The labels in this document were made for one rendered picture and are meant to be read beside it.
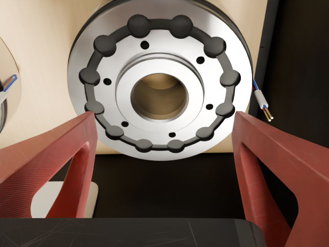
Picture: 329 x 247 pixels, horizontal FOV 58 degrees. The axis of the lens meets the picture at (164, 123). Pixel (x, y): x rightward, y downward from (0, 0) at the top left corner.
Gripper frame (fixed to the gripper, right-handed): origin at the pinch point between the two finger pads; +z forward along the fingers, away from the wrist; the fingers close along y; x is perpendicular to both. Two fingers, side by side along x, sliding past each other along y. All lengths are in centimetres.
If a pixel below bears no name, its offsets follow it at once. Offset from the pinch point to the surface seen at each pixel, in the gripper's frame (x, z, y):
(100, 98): 0.9, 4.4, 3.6
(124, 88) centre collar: 0.0, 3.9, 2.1
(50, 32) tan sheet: -1.7, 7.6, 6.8
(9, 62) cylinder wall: -0.1, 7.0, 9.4
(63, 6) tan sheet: -3.2, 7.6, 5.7
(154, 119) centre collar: 2.0, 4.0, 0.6
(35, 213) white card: 8.0, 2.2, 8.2
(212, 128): 3.2, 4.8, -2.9
